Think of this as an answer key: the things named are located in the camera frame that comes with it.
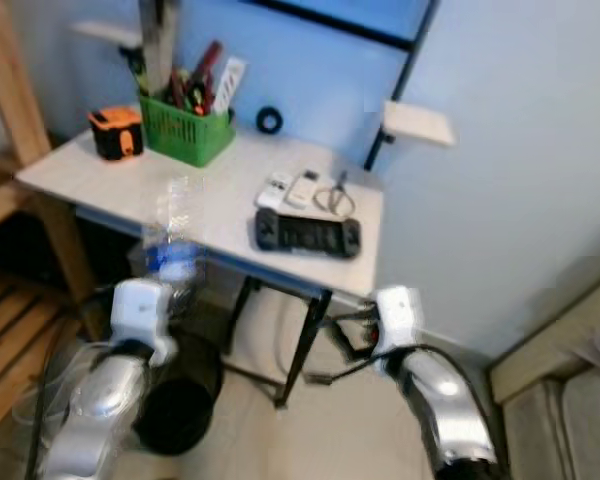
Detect clear plastic bottle blue label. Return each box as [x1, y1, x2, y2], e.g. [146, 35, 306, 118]
[143, 178, 206, 291]

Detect black power strip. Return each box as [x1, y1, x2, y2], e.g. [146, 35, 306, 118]
[253, 207, 363, 259]

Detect white remote control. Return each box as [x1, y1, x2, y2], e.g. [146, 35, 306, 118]
[257, 172, 296, 211]
[285, 170, 321, 209]

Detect beige upholstered furniture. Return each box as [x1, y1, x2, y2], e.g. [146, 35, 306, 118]
[488, 262, 600, 480]

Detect black waste bin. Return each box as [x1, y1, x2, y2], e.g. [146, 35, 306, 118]
[135, 330, 226, 456]

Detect white table black legs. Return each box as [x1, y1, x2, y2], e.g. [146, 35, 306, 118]
[15, 130, 386, 409]

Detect white shelf board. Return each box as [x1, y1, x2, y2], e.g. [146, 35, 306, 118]
[70, 20, 141, 49]
[382, 100, 456, 149]

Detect black tape roll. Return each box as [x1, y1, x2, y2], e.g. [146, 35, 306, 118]
[255, 105, 283, 134]

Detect green plastic basket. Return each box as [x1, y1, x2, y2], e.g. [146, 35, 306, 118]
[137, 92, 236, 168]

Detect orange and black tape measure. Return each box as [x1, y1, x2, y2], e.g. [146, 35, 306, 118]
[88, 105, 144, 161]

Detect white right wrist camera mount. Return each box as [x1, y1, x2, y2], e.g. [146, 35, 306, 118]
[372, 285, 426, 359]

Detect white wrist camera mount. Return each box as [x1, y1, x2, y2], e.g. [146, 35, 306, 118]
[110, 278, 179, 366]
[372, 285, 426, 359]

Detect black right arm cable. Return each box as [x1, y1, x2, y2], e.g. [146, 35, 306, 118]
[305, 315, 391, 387]

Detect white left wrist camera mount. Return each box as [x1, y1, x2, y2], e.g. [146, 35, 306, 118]
[110, 278, 179, 366]

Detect wooden slatted frame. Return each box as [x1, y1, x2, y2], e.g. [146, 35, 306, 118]
[0, 150, 81, 441]

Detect black metal shelf frame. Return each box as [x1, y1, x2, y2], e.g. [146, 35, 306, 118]
[245, 0, 441, 171]

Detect white floor cables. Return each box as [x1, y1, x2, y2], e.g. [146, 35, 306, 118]
[15, 345, 81, 441]

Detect red handled tool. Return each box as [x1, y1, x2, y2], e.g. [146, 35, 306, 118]
[190, 40, 226, 111]

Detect wooden post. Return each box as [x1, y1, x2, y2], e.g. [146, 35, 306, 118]
[0, 0, 101, 331]

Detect grey metal post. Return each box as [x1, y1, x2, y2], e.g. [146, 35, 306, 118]
[138, 0, 179, 96]

